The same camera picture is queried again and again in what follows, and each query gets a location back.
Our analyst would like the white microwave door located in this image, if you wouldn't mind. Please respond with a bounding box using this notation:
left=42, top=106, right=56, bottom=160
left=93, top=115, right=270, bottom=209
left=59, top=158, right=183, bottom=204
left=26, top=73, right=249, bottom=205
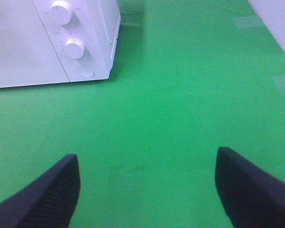
left=0, top=0, right=69, bottom=88

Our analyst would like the white microwave oven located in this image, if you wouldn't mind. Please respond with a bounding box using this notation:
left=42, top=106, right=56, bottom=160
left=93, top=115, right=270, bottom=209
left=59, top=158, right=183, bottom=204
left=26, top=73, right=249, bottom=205
left=0, top=0, right=121, bottom=89

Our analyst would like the green table cloth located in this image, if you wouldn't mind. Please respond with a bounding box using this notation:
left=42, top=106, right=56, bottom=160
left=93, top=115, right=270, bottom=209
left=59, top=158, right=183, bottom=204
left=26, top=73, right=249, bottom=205
left=0, top=0, right=285, bottom=228

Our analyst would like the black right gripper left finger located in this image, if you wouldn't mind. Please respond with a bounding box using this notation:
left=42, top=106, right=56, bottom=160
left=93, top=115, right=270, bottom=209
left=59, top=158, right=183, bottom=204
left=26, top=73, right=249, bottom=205
left=0, top=154, right=81, bottom=228

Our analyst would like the round white door button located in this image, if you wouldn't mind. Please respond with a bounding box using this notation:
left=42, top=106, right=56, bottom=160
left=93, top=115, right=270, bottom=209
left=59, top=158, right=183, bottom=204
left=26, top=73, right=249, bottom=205
left=77, top=64, right=95, bottom=78

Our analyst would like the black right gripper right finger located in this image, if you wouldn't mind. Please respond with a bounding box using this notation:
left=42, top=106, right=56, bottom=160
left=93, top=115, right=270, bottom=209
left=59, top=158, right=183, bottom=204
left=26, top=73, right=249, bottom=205
left=215, top=147, right=285, bottom=228

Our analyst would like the white microwave knob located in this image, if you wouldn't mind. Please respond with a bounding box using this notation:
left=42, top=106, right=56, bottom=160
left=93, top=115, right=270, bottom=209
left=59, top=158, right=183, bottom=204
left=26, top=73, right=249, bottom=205
left=65, top=38, right=85, bottom=59
left=49, top=0, right=73, bottom=25

